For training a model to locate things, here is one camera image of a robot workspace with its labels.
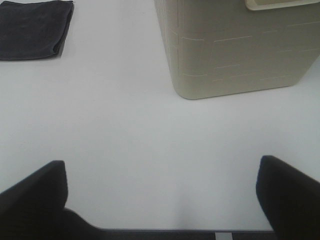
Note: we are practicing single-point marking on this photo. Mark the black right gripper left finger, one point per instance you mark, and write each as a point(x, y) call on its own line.
point(34, 209)

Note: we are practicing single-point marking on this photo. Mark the dark grey folded towel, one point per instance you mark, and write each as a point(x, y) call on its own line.
point(31, 31)

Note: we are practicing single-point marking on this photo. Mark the beige plastic bin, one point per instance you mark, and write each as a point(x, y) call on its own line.
point(224, 47)

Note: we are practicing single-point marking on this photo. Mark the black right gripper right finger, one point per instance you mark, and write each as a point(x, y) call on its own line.
point(289, 199)

